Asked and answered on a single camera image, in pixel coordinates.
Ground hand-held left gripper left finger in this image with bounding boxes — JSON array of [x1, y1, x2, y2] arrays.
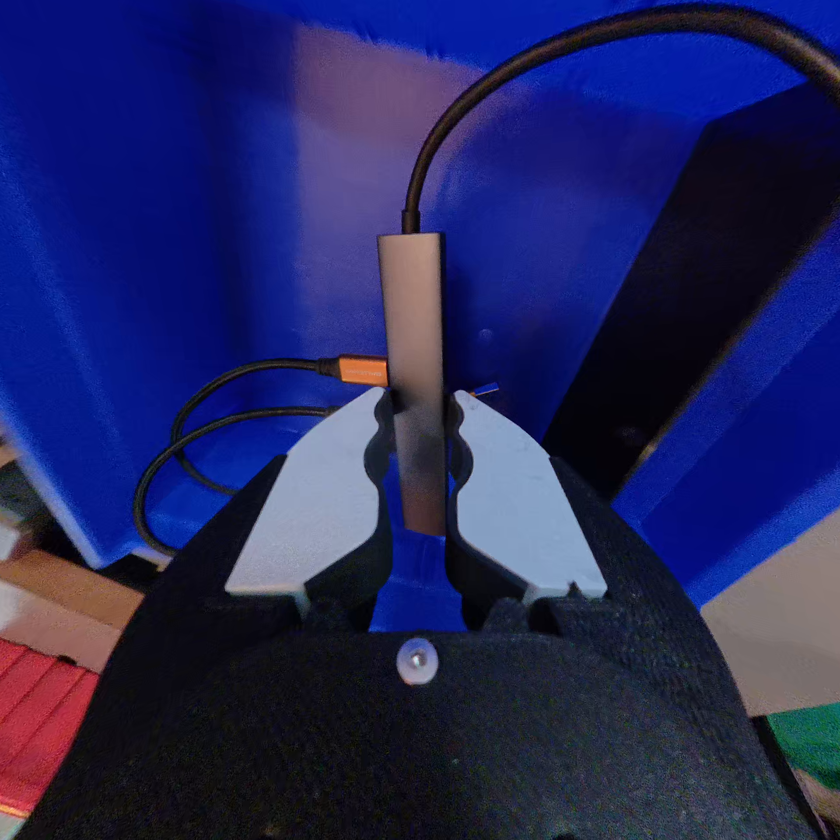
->
[[224, 386, 395, 619]]

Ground black cable orange plugs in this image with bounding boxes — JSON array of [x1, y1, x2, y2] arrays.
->
[[133, 353, 501, 562]]

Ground black bin divider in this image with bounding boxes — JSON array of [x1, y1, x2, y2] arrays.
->
[[543, 84, 840, 501]]

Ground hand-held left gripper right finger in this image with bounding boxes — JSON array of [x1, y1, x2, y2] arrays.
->
[[445, 390, 609, 606]]

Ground blue plastic bin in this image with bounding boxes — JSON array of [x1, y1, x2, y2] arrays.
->
[[0, 0, 840, 611]]

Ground green cloth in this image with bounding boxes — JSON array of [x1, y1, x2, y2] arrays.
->
[[764, 705, 840, 795]]

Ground thick black hub cable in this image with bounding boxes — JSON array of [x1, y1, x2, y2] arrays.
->
[[402, 3, 840, 235]]

